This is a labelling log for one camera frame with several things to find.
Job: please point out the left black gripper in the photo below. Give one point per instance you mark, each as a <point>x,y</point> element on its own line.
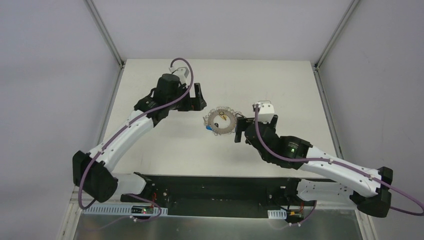
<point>193,100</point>

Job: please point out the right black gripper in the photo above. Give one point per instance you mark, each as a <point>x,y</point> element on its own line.
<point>244,129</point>

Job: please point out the metal disc keyring holder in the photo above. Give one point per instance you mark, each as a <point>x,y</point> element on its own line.
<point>225,127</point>

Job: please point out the yellow tagged key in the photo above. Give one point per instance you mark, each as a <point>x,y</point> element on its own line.
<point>223,115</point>

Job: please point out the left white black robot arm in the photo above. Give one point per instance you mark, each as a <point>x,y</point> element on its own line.
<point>93,173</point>

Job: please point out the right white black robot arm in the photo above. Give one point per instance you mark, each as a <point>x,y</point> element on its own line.
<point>366,188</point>

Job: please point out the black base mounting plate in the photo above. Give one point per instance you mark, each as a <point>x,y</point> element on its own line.
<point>216,196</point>

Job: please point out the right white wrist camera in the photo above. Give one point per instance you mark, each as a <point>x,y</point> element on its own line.
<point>265,111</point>

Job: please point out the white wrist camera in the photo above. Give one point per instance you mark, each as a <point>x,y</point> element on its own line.
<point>265,111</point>
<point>182,73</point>

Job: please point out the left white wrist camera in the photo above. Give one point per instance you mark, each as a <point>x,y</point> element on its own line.
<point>182,73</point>

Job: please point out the right white cable duct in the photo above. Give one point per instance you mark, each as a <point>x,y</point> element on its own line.
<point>279,214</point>

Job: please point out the white cable duct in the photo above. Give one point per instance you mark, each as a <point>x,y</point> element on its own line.
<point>139,210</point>
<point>279,214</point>

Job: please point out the left white cable duct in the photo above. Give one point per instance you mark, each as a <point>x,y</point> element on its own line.
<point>139,210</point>

